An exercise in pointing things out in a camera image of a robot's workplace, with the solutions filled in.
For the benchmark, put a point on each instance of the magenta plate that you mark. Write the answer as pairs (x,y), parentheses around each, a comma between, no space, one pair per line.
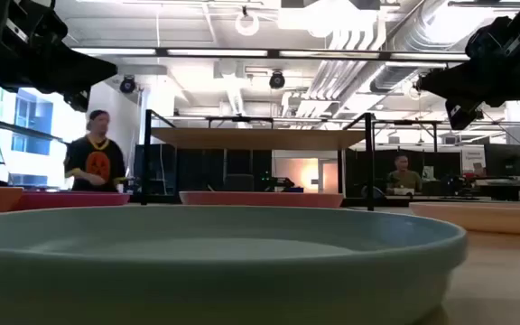
(70,200)

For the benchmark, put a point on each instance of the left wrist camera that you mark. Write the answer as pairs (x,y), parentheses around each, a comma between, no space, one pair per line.
(78,100)

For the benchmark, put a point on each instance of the black table edge rail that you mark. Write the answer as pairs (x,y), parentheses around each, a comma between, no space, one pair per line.
(391,202)

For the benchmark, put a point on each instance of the grey ceiling duct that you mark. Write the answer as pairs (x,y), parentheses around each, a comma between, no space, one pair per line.
(393,77)

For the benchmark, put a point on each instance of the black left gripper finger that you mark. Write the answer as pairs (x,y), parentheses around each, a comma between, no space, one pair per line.
(90,72)

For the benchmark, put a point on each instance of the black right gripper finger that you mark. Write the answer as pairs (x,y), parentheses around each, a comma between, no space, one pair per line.
(445,83)

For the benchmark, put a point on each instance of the wooden shelf with black frame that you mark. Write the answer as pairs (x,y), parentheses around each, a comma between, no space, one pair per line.
(251,138)

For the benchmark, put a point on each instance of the coral plate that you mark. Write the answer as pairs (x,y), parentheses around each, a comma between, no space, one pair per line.
(260,199)

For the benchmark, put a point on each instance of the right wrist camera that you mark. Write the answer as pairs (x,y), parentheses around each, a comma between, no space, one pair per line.
(461,115)

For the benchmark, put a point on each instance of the black partition wall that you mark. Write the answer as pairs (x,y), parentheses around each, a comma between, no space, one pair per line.
(377,164)
(206,169)

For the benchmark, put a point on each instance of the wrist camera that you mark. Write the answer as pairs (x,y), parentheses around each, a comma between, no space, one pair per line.
(461,115)
(78,100)

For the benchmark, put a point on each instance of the blue-grey plate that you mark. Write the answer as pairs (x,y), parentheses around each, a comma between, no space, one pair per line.
(197,280)

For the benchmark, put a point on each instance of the person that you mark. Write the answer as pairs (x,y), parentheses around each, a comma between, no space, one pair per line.
(95,162)
(404,179)

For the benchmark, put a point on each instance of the black round ceiling device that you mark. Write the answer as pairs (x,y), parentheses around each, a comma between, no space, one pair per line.
(127,85)
(277,80)

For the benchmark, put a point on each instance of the black machine with lights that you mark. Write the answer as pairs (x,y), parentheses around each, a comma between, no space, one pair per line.
(278,182)

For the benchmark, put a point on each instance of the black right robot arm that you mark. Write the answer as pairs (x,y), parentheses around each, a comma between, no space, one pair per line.
(513,31)

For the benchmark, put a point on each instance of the white sign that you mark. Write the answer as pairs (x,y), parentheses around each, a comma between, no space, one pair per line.
(472,155)

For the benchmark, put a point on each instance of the black computer monitor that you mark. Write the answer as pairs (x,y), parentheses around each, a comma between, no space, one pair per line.
(504,160)

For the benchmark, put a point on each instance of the blue box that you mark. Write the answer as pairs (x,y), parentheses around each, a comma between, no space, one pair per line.
(294,189)

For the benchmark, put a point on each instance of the peach plate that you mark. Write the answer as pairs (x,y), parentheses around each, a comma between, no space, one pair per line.
(490,219)

